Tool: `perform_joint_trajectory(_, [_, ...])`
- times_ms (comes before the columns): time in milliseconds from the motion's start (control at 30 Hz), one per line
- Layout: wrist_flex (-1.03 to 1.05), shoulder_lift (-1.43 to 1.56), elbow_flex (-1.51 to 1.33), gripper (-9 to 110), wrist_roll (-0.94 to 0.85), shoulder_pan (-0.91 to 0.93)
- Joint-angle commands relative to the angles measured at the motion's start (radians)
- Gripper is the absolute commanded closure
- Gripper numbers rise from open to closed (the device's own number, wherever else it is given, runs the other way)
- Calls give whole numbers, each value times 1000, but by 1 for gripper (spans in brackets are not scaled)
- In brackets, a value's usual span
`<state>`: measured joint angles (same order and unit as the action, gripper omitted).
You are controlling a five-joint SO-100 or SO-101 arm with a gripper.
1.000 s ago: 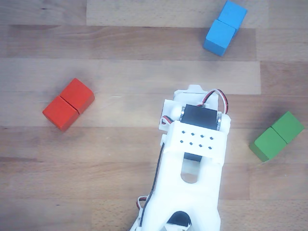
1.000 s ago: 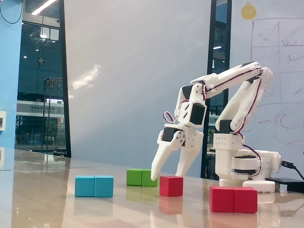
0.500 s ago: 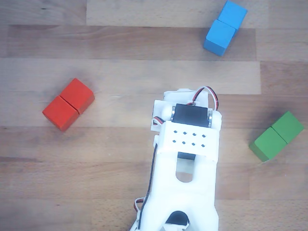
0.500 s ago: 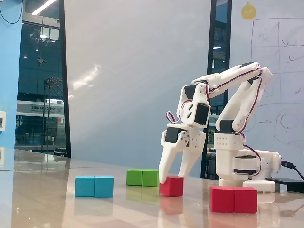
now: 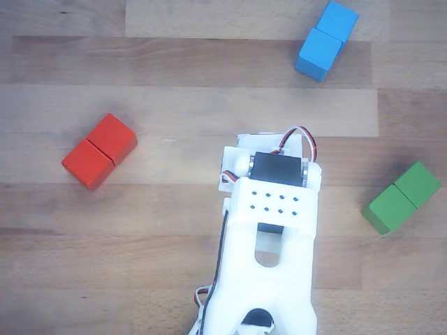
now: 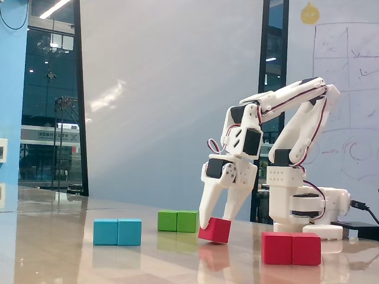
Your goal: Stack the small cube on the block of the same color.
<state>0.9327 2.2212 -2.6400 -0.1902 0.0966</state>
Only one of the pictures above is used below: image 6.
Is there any long blue block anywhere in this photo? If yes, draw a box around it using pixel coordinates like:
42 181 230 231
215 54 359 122
93 218 142 246

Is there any black window frame post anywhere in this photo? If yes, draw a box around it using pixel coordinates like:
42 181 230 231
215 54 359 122
73 0 89 198

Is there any red black white gripper cable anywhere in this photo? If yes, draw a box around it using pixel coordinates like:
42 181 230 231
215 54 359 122
206 138 226 155

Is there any whiteboard with marker drawings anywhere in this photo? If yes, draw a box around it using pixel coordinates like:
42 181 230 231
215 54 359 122
285 0 379 190

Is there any large white panel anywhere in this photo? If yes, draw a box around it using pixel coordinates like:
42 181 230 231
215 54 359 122
79 0 264 217

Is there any long green block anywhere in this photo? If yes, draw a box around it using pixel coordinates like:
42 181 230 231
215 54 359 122
157 209 200 233

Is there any thin black wall cable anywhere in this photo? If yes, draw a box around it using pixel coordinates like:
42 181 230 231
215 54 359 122
0 0 30 30

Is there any flat black box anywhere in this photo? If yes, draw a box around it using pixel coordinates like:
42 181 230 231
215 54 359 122
330 220 379 240

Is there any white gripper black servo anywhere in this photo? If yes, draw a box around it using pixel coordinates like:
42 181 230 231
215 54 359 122
198 152 258 231

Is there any yellow round sticker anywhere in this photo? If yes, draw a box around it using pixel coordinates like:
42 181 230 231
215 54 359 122
300 2 320 24

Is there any small red cube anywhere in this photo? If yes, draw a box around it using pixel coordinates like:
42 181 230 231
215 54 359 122
197 217 232 245

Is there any black power cable plug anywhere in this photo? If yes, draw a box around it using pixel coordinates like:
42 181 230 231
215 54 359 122
349 199 379 225

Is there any long red block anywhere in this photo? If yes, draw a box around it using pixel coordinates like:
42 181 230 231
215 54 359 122
261 231 322 266

